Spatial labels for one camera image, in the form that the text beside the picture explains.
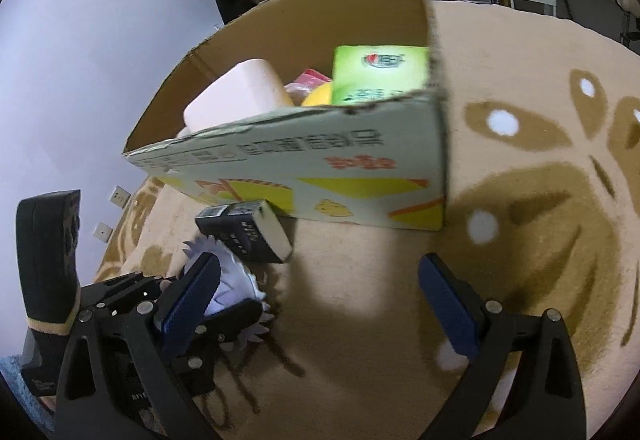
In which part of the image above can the yellow plush dog toy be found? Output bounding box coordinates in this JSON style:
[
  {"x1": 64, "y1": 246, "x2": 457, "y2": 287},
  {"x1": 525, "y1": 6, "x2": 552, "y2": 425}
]
[{"x1": 300, "y1": 82, "x2": 335, "y2": 108}]

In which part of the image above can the small thick black book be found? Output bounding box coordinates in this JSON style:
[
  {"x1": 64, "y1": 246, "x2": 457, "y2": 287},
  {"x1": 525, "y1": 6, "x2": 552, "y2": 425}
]
[{"x1": 195, "y1": 200, "x2": 293, "y2": 265}]

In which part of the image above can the pink white plush toy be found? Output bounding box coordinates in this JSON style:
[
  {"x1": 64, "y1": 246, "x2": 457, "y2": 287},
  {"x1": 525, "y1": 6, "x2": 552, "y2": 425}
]
[{"x1": 285, "y1": 68, "x2": 333, "y2": 98}]

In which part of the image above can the pink swirl plush pillow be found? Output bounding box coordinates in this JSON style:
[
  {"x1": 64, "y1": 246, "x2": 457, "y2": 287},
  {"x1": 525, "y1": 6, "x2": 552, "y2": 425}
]
[{"x1": 182, "y1": 58, "x2": 296, "y2": 137}]

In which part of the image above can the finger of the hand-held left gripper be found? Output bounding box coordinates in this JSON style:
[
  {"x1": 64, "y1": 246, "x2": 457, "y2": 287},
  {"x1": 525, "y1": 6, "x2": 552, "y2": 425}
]
[
  {"x1": 172, "y1": 302, "x2": 264, "y2": 396},
  {"x1": 80, "y1": 271, "x2": 173, "y2": 321}
]

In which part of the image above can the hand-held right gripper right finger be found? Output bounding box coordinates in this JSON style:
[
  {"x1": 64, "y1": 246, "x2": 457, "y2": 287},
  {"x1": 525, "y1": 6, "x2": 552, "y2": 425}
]
[{"x1": 419, "y1": 252, "x2": 586, "y2": 440}]

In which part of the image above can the white spiky round cushion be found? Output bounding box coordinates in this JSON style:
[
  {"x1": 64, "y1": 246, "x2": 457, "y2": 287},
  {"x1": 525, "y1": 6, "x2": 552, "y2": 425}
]
[{"x1": 181, "y1": 237, "x2": 276, "y2": 356}]

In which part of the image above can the green tissue pack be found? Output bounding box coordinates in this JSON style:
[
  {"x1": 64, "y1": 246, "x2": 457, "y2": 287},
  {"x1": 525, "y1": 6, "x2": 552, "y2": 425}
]
[{"x1": 330, "y1": 44, "x2": 432, "y2": 106}]

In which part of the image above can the beige flower printed blanket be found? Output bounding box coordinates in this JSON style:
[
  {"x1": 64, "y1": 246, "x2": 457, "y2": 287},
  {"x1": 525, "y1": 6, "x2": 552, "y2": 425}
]
[{"x1": 92, "y1": 0, "x2": 640, "y2": 440}]

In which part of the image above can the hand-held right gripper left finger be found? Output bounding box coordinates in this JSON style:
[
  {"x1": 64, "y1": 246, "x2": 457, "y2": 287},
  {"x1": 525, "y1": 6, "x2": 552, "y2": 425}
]
[{"x1": 55, "y1": 252, "x2": 223, "y2": 440}]

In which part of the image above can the printed cardboard box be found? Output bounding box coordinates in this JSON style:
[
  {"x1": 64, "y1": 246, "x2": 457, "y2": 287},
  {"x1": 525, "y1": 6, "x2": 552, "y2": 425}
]
[{"x1": 122, "y1": 0, "x2": 451, "y2": 231}]

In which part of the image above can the person's leg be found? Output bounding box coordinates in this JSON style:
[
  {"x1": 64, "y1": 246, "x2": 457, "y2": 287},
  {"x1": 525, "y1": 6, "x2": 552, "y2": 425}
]
[{"x1": 0, "y1": 355, "x2": 56, "y2": 436}]

